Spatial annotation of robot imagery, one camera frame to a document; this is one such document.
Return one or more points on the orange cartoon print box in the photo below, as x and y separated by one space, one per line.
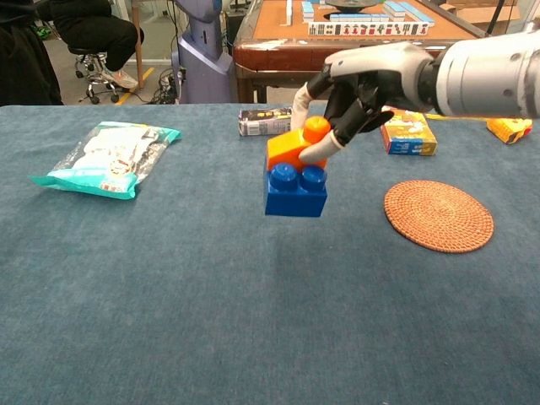
409 135

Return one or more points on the beige sneaker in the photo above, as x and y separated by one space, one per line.
122 78

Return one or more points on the black wheeled stool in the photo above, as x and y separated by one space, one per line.
95 67

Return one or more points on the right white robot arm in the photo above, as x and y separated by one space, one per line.
485 76

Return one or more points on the row of face-up mahjong tiles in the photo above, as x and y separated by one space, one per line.
367 28

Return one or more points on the brown wooden post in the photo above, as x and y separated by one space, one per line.
136 42

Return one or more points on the round woven rattan coaster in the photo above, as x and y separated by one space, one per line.
439 215

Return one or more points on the person in black clothes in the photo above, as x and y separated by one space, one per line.
93 29

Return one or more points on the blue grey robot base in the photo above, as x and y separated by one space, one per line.
202 55

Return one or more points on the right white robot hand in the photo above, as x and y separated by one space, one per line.
379 63

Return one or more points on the blue felt table cover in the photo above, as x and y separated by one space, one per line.
169 295

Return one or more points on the blue toy block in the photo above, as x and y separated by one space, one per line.
295 198

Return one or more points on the crumpled grey drink carton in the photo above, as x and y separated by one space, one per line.
263 122

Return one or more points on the brown mahjong table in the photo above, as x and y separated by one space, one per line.
274 55

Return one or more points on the teal clear snack bag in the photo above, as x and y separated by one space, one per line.
109 164

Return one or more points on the orange toy block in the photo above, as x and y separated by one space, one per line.
287 147

